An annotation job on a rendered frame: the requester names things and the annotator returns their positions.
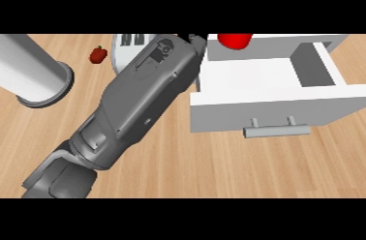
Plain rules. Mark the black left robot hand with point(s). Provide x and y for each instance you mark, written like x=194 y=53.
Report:
x=193 y=36

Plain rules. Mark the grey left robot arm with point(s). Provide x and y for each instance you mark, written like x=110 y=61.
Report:
x=137 y=98

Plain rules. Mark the white open drawer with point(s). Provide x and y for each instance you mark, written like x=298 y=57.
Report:
x=248 y=74

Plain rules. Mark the white drawer front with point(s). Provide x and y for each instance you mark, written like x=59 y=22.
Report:
x=265 y=111

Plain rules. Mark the red round fruit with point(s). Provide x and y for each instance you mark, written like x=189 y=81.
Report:
x=234 y=40

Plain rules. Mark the white cabinet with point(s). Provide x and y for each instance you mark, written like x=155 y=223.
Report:
x=271 y=47

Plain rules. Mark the small red pepper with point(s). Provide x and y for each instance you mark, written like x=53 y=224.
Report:
x=97 y=54

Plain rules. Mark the white cylinder with grey rim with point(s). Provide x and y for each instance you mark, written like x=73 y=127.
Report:
x=28 y=73

